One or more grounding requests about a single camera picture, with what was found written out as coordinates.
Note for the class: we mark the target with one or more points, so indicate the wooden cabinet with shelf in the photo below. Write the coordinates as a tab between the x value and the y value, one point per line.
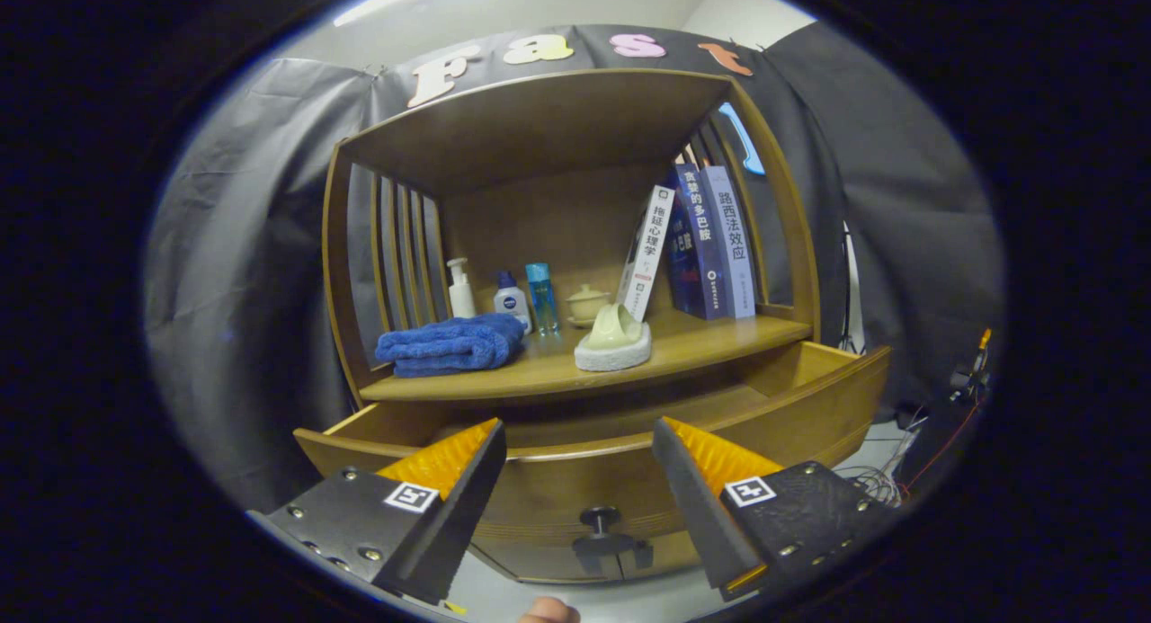
539	129

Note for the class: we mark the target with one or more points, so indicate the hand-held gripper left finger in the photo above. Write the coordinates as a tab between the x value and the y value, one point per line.
468	515

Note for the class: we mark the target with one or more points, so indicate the wooden drawer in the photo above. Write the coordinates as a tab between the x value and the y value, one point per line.
584	479

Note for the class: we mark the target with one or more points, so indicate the wooden countertop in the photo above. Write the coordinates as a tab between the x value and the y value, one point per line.
701	340

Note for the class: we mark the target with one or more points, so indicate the cream lidded teacup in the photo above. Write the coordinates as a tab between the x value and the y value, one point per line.
588	304

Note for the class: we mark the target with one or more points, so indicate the black backdrop cloth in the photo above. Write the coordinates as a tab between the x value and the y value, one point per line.
899	200

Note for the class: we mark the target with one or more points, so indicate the white bottle with blue cap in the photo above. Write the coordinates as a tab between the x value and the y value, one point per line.
511	307

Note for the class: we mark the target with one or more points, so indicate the clear blue bottle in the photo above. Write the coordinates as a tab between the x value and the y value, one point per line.
542	299

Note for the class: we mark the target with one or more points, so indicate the wooden cabinet door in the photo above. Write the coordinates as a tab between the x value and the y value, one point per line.
539	560
670	556

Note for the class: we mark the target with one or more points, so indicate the white pump bottle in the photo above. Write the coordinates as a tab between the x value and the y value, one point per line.
461	299

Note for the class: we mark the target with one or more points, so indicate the pale grey book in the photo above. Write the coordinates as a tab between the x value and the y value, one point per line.
733	245

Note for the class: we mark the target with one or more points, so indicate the black light stand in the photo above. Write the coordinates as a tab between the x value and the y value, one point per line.
850	290

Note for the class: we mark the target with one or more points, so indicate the dark blue book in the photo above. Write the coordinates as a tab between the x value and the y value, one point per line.
697	245

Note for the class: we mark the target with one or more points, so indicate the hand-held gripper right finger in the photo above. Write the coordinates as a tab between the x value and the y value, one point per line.
697	515

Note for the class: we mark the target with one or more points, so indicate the black device with orange part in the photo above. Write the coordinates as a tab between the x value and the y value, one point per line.
971	376

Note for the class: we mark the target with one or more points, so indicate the folded blue towel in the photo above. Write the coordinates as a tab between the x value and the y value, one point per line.
450	344

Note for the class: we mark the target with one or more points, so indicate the white book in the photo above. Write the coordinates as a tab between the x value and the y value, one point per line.
649	245

